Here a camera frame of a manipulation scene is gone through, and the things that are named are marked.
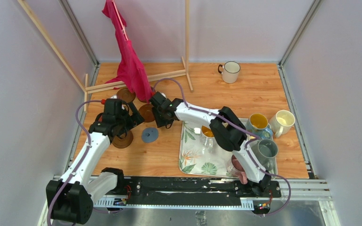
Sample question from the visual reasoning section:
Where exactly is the dark wooden coaster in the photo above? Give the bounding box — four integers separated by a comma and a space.
139, 104, 155, 123

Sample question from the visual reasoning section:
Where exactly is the blue coaster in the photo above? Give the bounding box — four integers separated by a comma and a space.
141, 128, 159, 143

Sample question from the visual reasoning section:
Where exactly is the plain dark brown coaster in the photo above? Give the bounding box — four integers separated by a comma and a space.
112, 131, 133, 149

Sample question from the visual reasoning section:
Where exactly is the ringed brown coaster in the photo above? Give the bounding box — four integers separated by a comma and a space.
116, 87, 136, 103

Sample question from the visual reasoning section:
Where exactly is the floral white serving tray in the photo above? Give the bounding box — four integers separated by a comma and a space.
178, 118, 279, 179

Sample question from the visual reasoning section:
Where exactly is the white enamel mug black rim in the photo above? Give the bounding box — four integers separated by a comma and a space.
217, 61, 241, 84

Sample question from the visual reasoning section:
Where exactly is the cream white mug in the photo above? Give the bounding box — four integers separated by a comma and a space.
269, 110, 296, 138

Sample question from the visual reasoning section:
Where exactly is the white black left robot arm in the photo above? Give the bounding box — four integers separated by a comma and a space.
46, 98, 144, 226

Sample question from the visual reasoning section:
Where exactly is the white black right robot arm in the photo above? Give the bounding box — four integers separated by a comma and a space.
149, 92, 272, 197

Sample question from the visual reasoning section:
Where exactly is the wooden drying rack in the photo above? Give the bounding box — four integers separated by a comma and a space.
18, 0, 194, 100

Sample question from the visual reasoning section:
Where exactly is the magenta cloth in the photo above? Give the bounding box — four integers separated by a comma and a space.
102, 0, 152, 102

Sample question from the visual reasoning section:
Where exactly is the glass mug yellow inside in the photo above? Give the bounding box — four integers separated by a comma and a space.
200, 126, 216, 153

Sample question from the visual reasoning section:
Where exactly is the pink ceramic mug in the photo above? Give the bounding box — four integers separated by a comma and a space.
226, 155, 248, 185

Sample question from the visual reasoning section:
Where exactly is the blue mug yellow inside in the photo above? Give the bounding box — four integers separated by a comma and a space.
246, 113, 273, 139

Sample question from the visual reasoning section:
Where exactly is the grey ceramic mug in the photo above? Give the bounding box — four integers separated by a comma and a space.
251, 138, 279, 171

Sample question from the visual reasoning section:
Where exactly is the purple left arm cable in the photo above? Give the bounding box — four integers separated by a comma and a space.
47, 99, 122, 226

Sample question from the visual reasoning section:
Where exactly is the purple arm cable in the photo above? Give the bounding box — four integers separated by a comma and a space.
47, 99, 122, 226
151, 78, 292, 217

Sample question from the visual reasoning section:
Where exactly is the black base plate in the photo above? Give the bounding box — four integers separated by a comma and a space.
95, 176, 281, 207

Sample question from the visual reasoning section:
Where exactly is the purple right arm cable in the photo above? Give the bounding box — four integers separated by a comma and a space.
151, 78, 292, 217

